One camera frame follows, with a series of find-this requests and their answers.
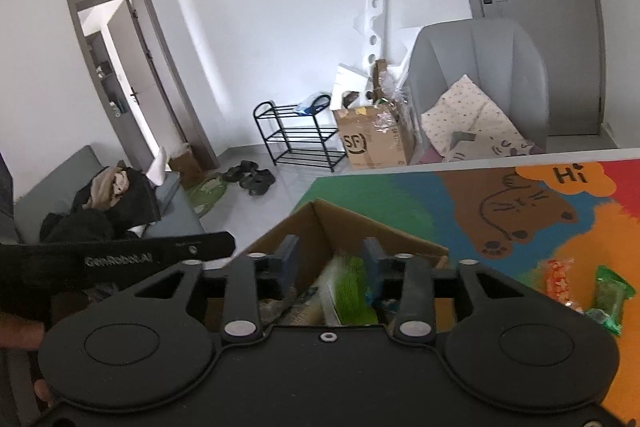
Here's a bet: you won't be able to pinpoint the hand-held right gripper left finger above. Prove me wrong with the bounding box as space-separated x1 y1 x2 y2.
127 234 301 343

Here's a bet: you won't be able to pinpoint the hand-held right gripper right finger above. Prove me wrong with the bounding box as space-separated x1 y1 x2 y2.
362 237 538 344

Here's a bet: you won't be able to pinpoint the light green white snack packet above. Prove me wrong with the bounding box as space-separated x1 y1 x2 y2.
320 254 378 325

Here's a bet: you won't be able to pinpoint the person's left hand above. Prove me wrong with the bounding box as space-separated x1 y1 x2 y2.
0 311 53 408

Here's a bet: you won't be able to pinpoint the black slipper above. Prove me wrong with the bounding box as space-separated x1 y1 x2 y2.
220 159 261 182
239 168 276 196

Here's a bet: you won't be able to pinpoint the colourful printed table mat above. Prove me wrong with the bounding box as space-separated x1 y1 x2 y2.
292 159 640 423

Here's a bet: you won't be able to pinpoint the grey sofa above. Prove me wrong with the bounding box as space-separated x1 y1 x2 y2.
12 144 206 248

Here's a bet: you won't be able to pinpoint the dark clothes pile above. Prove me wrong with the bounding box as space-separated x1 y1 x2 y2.
40 159 163 243

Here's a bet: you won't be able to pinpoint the beige cloth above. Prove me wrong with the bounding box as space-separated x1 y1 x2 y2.
82 164 131 210

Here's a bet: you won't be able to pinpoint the green floor rug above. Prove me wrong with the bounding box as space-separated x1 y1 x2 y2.
184 174 231 220

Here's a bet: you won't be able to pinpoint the large printed cardboard box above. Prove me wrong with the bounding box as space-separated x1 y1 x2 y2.
332 99 417 171

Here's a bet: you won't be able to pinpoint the small brown cardboard box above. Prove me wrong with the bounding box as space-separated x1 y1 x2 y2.
169 146 206 190

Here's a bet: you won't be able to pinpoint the white cloth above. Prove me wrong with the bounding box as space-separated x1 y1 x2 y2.
146 146 168 186

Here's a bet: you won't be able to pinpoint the black metal shoe rack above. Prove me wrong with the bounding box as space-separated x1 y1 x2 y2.
252 94 348 172

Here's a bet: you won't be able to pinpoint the blue and white bag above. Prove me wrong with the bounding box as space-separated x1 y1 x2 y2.
295 92 331 115

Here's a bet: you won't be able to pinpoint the clear plastic wrap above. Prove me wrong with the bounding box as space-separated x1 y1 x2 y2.
372 72 413 128

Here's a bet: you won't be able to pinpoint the cat print cushion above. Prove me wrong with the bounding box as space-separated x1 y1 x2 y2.
442 129 546 164

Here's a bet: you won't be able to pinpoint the white dotted pillow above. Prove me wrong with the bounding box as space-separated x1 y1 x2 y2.
421 74 526 155

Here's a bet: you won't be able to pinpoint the white foam pieces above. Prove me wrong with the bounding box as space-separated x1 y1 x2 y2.
330 63 373 110

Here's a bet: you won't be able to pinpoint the small red orange snack packet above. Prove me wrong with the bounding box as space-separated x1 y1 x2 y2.
545 258 585 314

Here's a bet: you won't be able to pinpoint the open grey interior door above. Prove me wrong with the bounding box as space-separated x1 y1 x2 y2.
107 0 173 158

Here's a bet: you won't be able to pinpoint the grey armchair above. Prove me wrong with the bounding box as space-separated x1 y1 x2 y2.
407 18 550 152

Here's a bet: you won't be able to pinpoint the dark green snack packet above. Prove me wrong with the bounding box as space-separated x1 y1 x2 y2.
585 264 637 337

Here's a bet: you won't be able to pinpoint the white foam board with holes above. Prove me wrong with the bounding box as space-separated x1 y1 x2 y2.
352 0 391 68

